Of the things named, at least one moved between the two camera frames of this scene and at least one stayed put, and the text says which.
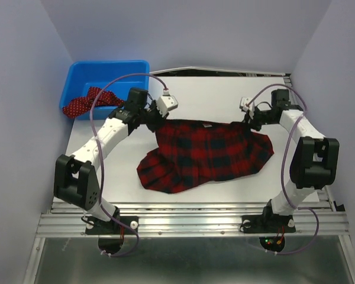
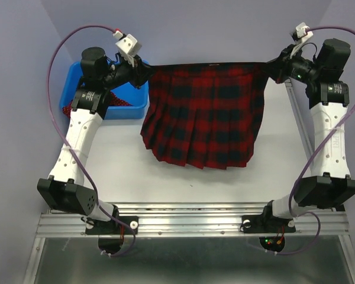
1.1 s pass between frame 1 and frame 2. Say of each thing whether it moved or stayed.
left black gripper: moved
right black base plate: stayed
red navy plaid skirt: moved
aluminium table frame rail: stayed
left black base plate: stayed
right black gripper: moved
